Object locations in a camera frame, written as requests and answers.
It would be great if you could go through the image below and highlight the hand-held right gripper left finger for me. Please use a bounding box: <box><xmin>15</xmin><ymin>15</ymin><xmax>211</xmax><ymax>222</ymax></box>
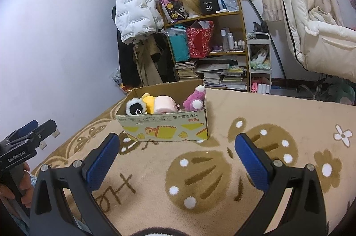
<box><xmin>29</xmin><ymin>133</ymin><xmax>121</xmax><ymax>236</ymax></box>

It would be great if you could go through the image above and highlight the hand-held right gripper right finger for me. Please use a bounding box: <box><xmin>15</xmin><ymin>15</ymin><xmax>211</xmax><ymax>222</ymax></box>
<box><xmin>234</xmin><ymin>133</ymin><xmax>328</xmax><ymax>236</ymax></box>

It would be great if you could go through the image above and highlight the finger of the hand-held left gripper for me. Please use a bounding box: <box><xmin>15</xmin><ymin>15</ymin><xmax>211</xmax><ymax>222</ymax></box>
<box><xmin>6</xmin><ymin>120</ymin><xmax>39</xmax><ymax>142</ymax></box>
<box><xmin>26</xmin><ymin>119</ymin><xmax>57</xmax><ymax>152</ymax></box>

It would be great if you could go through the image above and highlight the white-haired plush doll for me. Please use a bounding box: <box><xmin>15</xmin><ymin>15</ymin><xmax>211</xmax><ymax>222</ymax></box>
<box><xmin>126</xmin><ymin>98</ymin><xmax>148</xmax><ymax>116</ymax></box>

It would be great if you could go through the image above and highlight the printed cardboard box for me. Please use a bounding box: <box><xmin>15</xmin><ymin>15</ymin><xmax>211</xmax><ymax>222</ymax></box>
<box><xmin>115</xmin><ymin>79</ymin><xmax>209</xmax><ymax>142</ymax></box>

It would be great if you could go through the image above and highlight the yellow plush toy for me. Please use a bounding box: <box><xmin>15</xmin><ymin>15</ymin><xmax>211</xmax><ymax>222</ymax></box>
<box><xmin>141</xmin><ymin>94</ymin><xmax>157</xmax><ymax>114</ymax></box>

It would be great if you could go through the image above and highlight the pink cake roll plush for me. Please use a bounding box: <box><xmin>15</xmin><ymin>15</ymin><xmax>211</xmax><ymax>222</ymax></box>
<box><xmin>154</xmin><ymin>95</ymin><xmax>180</xmax><ymax>114</ymax></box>

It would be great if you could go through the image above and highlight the pink bear plush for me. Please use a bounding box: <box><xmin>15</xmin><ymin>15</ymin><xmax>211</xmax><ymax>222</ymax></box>
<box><xmin>183</xmin><ymin>85</ymin><xmax>207</xmax><ymax>111</ymax></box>

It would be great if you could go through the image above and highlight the person's left hand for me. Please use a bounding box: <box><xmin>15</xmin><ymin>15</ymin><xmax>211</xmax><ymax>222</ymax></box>
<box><xmin>0</xmin><ymin>162</ymin><xmax>35</xmax><ymax>209</ymax></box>

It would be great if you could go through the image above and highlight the row of pink white bottles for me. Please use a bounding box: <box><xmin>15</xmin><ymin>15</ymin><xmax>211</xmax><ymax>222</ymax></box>
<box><xmin>251</xmin><ymin>82</ymin><xmax>271</xmax><ymax>95</ymax></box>

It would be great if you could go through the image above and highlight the white trolley cart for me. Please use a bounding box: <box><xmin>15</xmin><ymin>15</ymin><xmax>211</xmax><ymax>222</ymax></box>
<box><xmin>246</xmin><ymin>33</ymin><xmax>272</xmax><ymax>95</ymax></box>

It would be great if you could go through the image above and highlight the pile of magazines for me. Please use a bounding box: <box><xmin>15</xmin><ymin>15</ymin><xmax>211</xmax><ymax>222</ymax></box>
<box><xmin>198</xmin><ymin>63</ymin><xmax>248</xmax><ymax>91</ymax></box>

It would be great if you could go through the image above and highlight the dark hanging coat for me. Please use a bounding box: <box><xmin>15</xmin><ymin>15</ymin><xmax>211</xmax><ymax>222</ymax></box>
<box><xmin>117</xmin><ymin>30</ymin><xmax>146</xmax><ymax>88</ymax></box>

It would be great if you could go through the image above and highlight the beige hanging coat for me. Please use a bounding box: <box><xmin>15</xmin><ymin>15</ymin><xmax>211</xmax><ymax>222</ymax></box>
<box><xmin>133</xmin><ymin>39</ymin><xmax>164</xmax><ymax>86</ymax></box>

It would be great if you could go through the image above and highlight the white grey plush toy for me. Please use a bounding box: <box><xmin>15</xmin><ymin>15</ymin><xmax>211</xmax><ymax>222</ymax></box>
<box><xmin>250</xmin><ymin>48</ymin><xmax>269</xmax><ymax>65</ymax></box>

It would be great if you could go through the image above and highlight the stack of books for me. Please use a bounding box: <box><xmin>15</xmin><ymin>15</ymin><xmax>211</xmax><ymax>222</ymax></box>
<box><xmin>175</xmin><ymin>60</ymin><xmax>199</xmax><ymax>83</ymax></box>

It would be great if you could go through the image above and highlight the group of cosmetic bottles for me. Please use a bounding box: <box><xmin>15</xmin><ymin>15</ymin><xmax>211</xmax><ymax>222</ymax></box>
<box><xmin>220</xmin><ymin>28</ymin><xmax>246</xmax><ymax>52</ymax></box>

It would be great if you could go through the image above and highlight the wooden shelf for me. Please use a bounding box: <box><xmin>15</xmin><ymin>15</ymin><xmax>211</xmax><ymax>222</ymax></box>
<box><xmin>160</xmin><ymin>0</ymin><xmax>251</xmax><ymax>92</ymax></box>

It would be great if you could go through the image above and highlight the red gift bag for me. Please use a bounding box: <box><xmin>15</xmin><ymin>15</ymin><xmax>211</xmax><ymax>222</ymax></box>
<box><xmin>186</xmin><ymin>20</ymin><xmax>214</xmax><ymax>59</ymax></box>

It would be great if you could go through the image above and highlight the teal bag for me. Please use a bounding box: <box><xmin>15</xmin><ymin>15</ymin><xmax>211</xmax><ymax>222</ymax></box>
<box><xmin>167</xmin><ymin>26</ymin><xmax>191</xmax><ymax>63</ymax></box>

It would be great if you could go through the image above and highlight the white duvet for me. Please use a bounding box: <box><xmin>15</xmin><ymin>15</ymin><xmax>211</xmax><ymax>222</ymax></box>
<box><xmin>265</xmin><ymin>0</ymin><xmax>356</xmax><ymax>79</ymax></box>

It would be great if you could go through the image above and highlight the white puffer jacket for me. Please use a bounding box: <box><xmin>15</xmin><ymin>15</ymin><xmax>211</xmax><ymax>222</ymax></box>
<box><xmin>115</xmin><ymin>0</ymin><xmax>164</xmax><ymax>45</ymax></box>

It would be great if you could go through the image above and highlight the black square box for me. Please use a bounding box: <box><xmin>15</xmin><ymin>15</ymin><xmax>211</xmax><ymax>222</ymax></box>
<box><xmin>198</xmin><ymin>0</ymin><xmax>219</xmax><ymax>15</ymax></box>

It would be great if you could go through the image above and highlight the black patterned tote bag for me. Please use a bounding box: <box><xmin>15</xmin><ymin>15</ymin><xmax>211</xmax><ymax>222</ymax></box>
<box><xmin>158</xmin><ymin>0</ymin><xmax>186</xmax><ymax>24</ymax></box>

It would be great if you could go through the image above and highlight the blonde wig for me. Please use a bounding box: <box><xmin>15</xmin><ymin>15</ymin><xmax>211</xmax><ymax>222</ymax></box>
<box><xmin>180</xmin><ymin>0</ymin><xmax>204</xmax><ymax>18</ymax></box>

